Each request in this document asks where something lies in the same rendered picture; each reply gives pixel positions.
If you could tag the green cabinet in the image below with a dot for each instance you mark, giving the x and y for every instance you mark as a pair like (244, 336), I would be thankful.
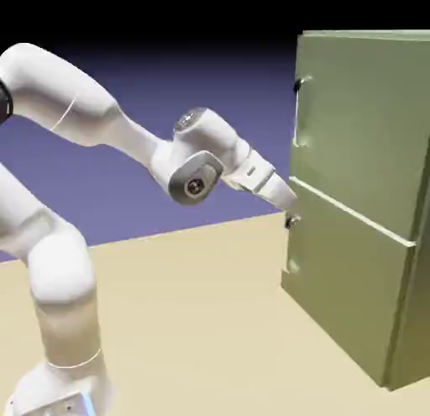
(362, 201)

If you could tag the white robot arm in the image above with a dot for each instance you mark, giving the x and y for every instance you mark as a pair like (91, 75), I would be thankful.
(84, 113)

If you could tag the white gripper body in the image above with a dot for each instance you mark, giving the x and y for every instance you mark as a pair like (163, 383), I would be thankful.
(276, 189)

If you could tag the short green cabinet door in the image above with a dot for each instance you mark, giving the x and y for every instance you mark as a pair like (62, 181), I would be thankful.
(346, 281)

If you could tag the tall green cabinet door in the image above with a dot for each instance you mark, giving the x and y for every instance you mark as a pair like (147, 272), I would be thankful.
(362, 127)

